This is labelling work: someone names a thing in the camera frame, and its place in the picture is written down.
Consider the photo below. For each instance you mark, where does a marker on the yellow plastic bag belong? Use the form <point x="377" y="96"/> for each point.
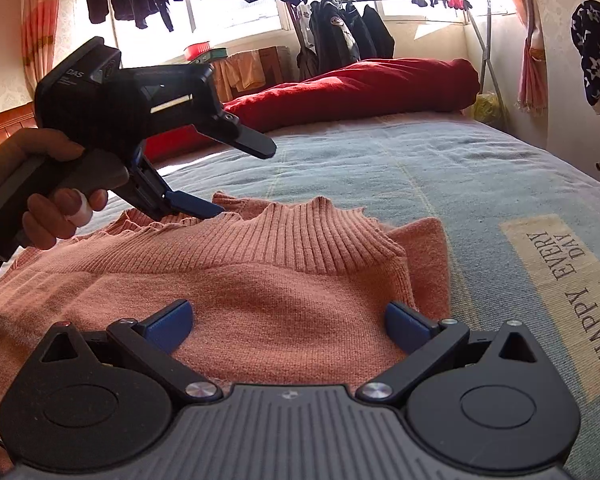
<point x="487" y="107"/>

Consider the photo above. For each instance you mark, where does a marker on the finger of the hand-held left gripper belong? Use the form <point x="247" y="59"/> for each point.
<point x="250" y="142"/>
<point x="190" y="202"/>

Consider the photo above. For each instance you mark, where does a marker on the wooden headboard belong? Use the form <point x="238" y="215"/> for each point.
<point x="0" y="125"/>

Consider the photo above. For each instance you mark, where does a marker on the brown hanging garment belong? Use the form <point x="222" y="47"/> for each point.
<point x="307" y="65"/>

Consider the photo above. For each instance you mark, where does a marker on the red plastic basin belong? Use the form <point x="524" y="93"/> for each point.
<point x="197" y="51"/>

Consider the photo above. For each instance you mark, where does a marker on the striped pink curtain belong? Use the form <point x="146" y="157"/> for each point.
<point x="530" y="60"/>
<point x="40" y="25"/>

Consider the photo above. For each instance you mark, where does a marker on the person's left hand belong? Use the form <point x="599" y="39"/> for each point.
<point x="30" y="142"/>

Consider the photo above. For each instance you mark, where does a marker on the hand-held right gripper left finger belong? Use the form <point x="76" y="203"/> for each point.
<point x="172" y="326"/>

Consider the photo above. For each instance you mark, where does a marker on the grey-blue checked bed cover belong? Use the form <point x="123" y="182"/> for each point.
<point x="480" y="170"/>

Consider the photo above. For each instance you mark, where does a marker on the plain dark jacket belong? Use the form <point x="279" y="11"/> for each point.
<point x="377" y="32"/>

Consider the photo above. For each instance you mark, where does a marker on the brown cabinet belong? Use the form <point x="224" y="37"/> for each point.
<point x="277" y="62"/>

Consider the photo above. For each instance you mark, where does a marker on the orange hanging cloths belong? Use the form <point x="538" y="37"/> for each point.
<point x="240" y="75"/>

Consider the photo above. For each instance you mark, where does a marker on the orange knit sweater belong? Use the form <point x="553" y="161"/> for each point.
<point x="230" y="290"/>

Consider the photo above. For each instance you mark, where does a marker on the star-print dark garment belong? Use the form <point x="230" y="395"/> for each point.
<point x="595" y="55"/>

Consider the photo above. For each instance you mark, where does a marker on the row of hanging socks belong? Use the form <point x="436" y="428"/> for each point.
<point x="445" y="2"/>

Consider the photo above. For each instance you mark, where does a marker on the red quilt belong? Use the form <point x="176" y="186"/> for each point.
<point x="360" y="90"/>

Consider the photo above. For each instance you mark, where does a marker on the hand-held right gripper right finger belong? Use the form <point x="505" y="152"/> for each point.
<point x="405" y="327"/>

